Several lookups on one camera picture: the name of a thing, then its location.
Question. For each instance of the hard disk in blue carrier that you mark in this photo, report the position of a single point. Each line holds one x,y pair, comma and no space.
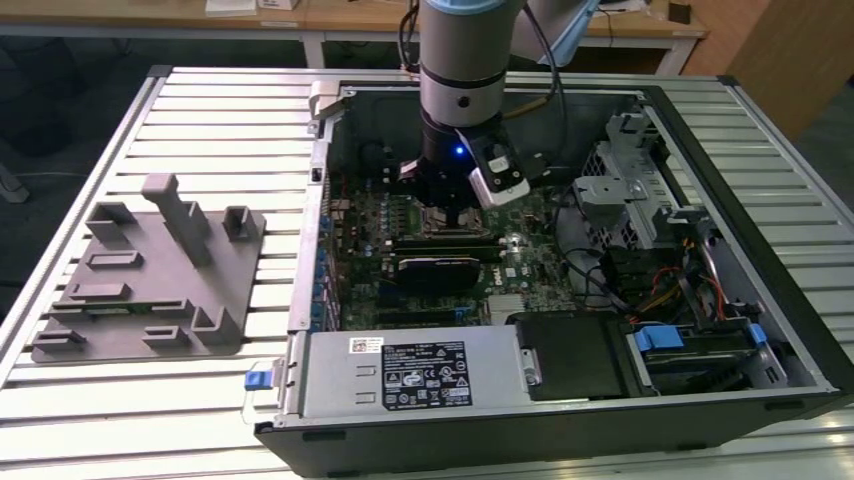
656,340

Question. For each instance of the green motherboard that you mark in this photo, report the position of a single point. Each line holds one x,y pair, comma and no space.
533,280

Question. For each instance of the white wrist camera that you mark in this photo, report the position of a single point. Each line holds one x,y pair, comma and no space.
500,175

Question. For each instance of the grey floor stand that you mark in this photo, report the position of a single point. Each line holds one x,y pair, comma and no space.
13,192

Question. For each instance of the wooden desk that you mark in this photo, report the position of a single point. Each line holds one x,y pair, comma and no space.
200,20

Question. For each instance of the black open PC case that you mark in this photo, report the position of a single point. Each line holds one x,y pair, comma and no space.
467,445

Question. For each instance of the black RAM slot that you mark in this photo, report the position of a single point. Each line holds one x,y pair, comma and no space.
447,254
440,245

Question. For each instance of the silver drive cage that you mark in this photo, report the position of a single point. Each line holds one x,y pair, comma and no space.
620,197

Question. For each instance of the grey parts rack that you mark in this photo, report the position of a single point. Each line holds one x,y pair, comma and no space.
167,280

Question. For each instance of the black plastic shroud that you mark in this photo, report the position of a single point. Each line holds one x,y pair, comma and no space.
574,355

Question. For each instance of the blue case latch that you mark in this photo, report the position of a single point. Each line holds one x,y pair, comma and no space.
259,381

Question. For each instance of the grey power supply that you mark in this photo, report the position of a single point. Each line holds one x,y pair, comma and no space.
333,370

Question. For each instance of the grey case bracket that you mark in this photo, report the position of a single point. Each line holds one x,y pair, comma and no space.
323,100

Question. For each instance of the black graphics card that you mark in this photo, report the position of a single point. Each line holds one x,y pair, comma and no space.
436,272

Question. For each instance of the small silver heatsink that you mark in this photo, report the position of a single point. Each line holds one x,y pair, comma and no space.
508,309

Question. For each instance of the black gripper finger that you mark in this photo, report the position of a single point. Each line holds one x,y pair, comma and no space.
457,215

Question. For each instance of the white box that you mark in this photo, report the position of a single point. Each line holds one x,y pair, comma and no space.
229,5
276,4

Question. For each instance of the small dark box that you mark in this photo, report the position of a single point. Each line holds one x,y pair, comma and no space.
679,12

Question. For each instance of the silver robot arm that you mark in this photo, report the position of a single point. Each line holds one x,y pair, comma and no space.
460,75

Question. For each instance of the wooden cabinet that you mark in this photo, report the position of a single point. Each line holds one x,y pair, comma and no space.
787,60

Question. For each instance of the green RAM stick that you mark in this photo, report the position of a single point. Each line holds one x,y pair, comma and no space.
116,310

